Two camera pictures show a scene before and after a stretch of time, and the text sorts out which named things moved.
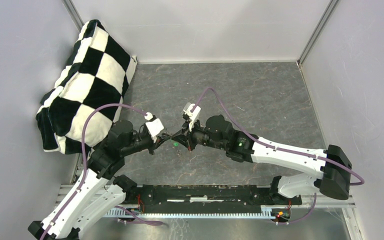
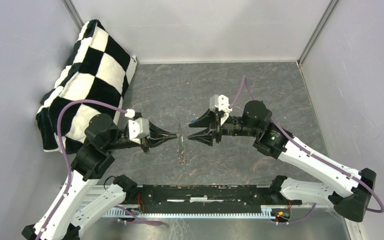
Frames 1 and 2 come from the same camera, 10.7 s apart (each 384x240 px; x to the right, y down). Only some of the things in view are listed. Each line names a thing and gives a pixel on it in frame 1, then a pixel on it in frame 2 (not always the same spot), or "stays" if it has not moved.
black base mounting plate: [208, 199] stays
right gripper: [187, 136] -> [208, 119]
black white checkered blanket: [96, 73] stays
